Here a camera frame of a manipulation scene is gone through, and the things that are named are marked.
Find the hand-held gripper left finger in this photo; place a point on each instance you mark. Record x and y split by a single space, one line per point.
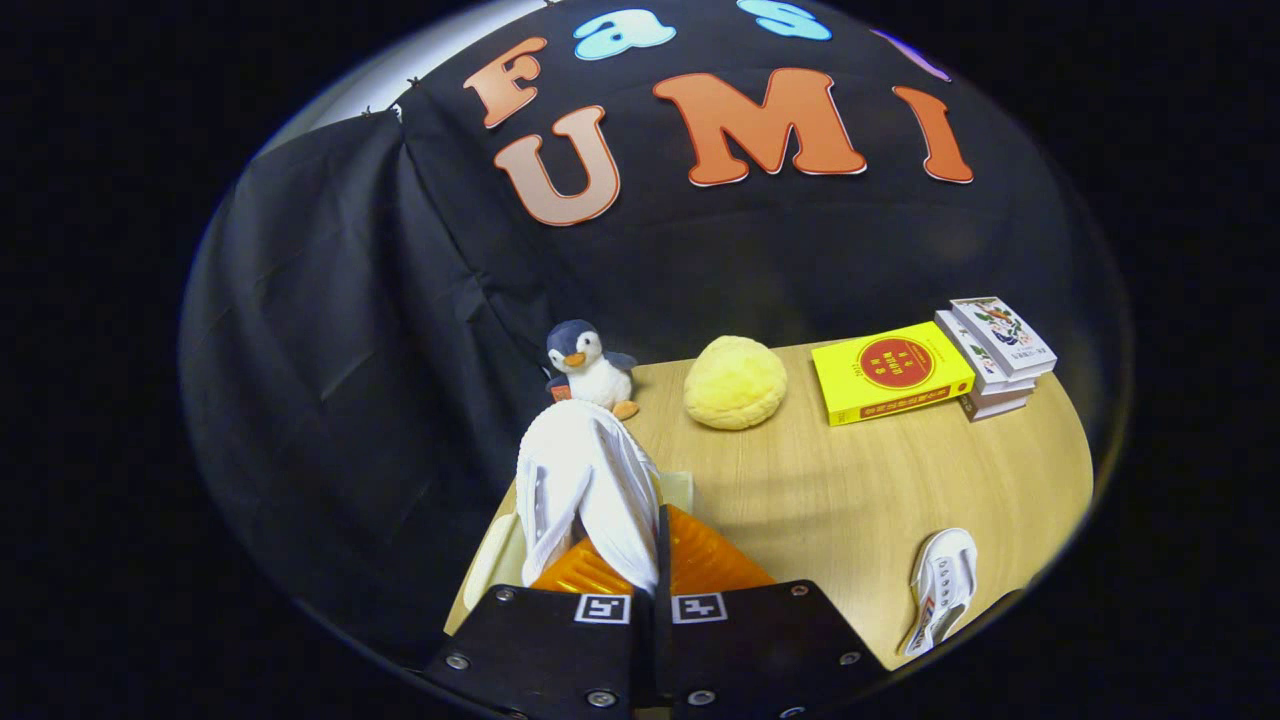
540 650

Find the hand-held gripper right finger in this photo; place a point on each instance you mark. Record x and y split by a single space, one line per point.
760 640

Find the cream fabric storage box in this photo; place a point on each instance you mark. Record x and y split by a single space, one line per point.
495 560

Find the white canvas shoe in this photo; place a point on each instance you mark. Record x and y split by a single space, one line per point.
590 480
942 585

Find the round yellow plush cushion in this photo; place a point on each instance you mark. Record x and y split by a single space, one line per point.
735 385

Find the penguin plush toy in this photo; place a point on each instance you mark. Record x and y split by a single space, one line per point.
588 370

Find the yellow book with red circle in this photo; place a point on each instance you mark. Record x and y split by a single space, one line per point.
890 372

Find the white book with pictured cover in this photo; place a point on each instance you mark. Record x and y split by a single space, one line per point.
1005 335

